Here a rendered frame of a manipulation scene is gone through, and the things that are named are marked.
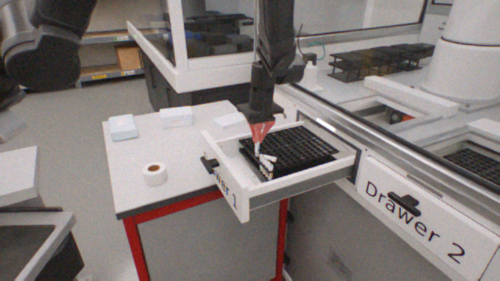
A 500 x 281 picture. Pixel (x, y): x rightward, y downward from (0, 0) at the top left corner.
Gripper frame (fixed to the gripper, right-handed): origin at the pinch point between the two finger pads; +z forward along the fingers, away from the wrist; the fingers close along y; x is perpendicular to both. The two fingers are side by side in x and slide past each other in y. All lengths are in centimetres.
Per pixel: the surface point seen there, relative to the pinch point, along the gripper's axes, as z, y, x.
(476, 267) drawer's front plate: 7, -21, 45
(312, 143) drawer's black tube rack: 3.7, -17.5, 1.5
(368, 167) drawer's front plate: 2.2, -21.2, 18.3
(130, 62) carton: 79, -11, -375
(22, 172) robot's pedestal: 24, 60, -44
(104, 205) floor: 101, 43, -114
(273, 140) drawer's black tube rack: 4.4, -8.3, -5.2
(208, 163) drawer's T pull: 4.6, 13.1, -0.4
